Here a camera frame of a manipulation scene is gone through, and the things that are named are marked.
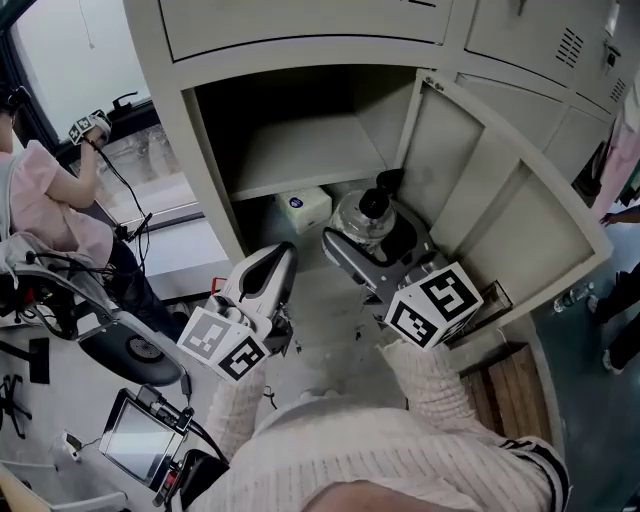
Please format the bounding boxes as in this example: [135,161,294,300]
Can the white tissue box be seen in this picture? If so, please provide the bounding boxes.
[274,185,334,236]

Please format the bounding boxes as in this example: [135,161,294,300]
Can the green hanging garment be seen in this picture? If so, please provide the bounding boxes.
[622,164,640,202]

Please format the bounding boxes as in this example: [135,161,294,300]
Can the locker door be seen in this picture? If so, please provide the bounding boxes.
[399,68,615,332]

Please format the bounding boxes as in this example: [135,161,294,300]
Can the clear plastic water bottle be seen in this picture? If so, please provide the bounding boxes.
[552,282,596,314]

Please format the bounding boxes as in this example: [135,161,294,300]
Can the wooden crate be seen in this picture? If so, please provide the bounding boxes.
[459,342,551,446]

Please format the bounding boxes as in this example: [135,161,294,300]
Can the person's white sweater torso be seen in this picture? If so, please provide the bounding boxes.
[199,389,571,512]

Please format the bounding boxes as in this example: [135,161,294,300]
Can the large glass window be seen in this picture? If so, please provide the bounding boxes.
[0,0,206,226]

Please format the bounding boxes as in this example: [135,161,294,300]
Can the black monitor mount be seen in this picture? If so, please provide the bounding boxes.
[164,448,231,512]

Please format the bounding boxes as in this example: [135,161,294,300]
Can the person's head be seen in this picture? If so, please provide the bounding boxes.
[299,478,456,512]

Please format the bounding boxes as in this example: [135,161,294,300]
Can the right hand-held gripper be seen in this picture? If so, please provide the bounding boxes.
[321,198,485,351]

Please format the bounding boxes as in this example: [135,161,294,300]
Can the small monitor screen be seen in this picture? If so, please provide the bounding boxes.
[98,384,196,494]

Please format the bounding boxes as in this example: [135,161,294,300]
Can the floral clear pump bottle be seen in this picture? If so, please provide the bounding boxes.
[329,168,406,251]

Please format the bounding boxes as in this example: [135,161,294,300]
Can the person's right forearm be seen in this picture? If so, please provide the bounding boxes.
[377,339,482,437]

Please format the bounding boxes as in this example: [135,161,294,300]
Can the black-headed key from lock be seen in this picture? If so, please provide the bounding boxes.
[602,39,624,74]

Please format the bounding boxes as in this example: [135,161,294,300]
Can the white window pull cord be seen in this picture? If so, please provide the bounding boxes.
[79,0,96,51]

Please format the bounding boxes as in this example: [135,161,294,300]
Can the person's left forearm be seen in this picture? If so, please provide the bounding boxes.
[199,367,270,461]

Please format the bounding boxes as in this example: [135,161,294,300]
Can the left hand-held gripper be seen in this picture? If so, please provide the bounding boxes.
[175,241,300,384]

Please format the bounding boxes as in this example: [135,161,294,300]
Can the beige metal locker cabinet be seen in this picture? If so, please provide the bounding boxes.
[122,0,640,346]

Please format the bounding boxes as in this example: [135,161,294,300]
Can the black chair base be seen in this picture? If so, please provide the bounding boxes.
[0,372,34,441]

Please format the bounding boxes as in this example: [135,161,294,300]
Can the grey oval vented device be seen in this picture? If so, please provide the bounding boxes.
[77,319,184,387]

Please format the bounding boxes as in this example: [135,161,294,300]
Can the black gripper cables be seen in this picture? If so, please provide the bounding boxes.
[97,147,154,242]

